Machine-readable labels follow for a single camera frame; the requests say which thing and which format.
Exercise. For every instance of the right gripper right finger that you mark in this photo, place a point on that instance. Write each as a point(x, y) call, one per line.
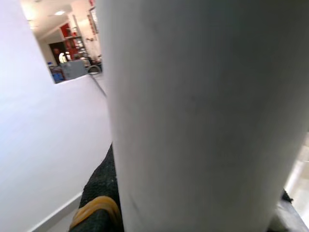
point(287, 196)

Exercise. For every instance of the yellow rubber band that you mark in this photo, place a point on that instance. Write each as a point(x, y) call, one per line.
point(96, 201)

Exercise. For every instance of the white plastic table leg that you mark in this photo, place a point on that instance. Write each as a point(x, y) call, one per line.
point(193, 108)

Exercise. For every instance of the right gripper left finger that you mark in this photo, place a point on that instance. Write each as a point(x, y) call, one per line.
point(101, 183)

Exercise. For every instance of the grey box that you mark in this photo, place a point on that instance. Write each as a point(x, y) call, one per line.
point(72, 70)

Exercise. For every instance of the black metal shelf rack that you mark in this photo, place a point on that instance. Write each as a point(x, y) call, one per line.
point(77, 43)

